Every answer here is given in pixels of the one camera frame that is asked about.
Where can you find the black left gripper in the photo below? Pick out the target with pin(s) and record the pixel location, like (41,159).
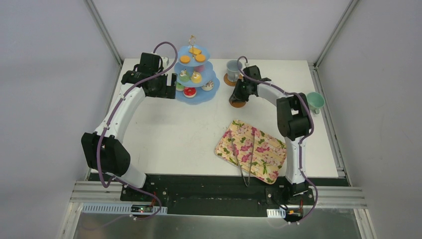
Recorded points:
(169,88)

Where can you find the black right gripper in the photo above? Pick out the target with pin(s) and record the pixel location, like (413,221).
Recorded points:
(240,91)

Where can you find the small round brown coaster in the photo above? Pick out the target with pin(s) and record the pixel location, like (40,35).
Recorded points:
(236,104)

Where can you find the large round brown coaster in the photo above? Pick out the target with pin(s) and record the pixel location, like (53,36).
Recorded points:
(228,80)

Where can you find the dark green flower donut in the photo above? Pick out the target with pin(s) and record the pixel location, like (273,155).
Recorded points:
(184,76)

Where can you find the red frosted donut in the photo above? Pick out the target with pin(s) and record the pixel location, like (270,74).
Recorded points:
(189,92)

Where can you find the light blue teacup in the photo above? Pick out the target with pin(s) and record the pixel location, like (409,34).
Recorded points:
(233,71)

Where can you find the blue three-tier cake stand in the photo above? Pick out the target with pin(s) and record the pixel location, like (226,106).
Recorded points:
(207,75)

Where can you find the chocolate drizzle white donut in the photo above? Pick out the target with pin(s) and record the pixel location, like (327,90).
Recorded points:
(208,86)

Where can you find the round orange biscuit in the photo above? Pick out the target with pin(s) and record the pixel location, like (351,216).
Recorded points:
(185,59)
(200,58)

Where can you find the pink frosted cake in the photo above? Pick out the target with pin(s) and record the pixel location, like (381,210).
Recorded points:
(199,69)

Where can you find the round orange biscuit top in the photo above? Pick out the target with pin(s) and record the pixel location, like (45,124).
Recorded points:
(200,58)

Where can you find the green teacup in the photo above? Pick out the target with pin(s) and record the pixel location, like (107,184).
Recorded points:
(315,102)

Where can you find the light green frosted donut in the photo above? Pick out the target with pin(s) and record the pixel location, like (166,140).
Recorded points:
(179,87)

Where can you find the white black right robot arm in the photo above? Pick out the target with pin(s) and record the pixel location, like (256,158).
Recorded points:
(294,121)

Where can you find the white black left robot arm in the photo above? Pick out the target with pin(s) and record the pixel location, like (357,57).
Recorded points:
(103,148)

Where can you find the floral rectangular tray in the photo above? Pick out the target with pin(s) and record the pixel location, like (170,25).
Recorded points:
(253,151)

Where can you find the metal frame rail right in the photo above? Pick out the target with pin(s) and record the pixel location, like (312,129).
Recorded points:
(352,4)

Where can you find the metal frame rail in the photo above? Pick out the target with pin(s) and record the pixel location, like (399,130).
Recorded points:
(98,20)
(352,4)

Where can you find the metal frame rail left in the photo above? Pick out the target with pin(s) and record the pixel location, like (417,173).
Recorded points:
(98,20)

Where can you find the white right cable duct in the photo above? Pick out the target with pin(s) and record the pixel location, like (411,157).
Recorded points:
(276,213)

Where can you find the white cable duct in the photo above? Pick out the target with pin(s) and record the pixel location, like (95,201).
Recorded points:
(276,213)
(123,209)

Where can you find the white left cable duct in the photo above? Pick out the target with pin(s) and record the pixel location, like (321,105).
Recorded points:
(123,209)

